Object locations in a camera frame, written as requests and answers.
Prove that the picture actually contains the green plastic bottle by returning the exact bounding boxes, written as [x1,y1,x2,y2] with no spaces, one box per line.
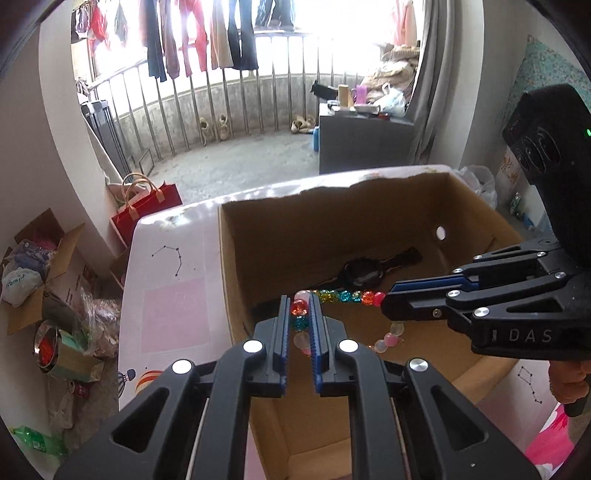
[9,425,70,457]

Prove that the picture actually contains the metal balcony railing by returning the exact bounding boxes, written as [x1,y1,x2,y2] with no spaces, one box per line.
[76,30,370,162]

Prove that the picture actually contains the person's right hand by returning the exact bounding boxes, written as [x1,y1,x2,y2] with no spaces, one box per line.
[549,357,591,408]

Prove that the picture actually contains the cardboard box of clothes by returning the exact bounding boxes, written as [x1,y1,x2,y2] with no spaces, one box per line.
[0,208,86,335]

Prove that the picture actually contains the pink floral cloth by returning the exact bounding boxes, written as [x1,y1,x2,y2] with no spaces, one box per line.
[524,406,576,468]

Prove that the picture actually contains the grey curtain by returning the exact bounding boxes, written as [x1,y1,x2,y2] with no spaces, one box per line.
[406,0,446,164]

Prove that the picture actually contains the row of hanging clothes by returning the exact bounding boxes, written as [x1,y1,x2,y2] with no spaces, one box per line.
[71,0,296,84]

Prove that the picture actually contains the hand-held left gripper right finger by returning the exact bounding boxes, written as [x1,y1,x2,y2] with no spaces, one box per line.
[308,292,541,480]

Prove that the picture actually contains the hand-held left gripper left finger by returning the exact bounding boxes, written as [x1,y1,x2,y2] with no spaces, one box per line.
[55,294,291,480]

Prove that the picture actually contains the pile of beige sacks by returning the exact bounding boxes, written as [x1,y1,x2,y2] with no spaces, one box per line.
[360,45,420,93]

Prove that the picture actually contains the crumpled white plastic bag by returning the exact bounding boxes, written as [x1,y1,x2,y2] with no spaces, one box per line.
[455,165,498,209]

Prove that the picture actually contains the black wristwatch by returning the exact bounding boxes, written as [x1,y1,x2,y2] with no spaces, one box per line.
[253,247,423,315]

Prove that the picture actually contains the metal bowl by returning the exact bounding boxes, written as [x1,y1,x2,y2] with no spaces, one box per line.
[34,320,63,374]

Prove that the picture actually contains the green paper carton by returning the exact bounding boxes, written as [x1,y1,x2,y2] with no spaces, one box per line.
[51,332,105,384]

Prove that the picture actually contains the white orange printed sheet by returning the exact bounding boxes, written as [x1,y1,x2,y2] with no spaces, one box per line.
[496,147,523,195]

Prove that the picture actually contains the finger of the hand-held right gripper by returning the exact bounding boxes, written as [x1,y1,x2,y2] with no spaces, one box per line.
[381,277,570,334]
[392,237,573,292]

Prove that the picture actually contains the multicoloured crystal bead bracelet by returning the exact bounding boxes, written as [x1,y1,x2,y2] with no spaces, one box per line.
[290,288,387,333]

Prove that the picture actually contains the red gift bag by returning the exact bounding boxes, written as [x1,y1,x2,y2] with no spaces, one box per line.
[111,173,184,245]

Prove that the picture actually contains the teal floral cloth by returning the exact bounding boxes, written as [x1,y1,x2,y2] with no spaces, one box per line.
[512,39,587,121]

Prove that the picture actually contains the orange pink bead bracelet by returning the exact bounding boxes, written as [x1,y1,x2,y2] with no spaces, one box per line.
[293,290,406,356]

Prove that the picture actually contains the grey cabinet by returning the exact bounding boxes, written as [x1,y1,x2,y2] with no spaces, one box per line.
[318,104,416,175]

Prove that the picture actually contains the clear plastic bag of goods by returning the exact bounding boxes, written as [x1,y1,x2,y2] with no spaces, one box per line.
[78,288,122,358]

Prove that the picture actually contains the brown cardboard box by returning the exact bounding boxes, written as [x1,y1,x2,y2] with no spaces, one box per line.
[217,172,527,480]

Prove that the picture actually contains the black folding rack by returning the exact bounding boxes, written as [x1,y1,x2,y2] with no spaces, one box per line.
[81,99,134,182]

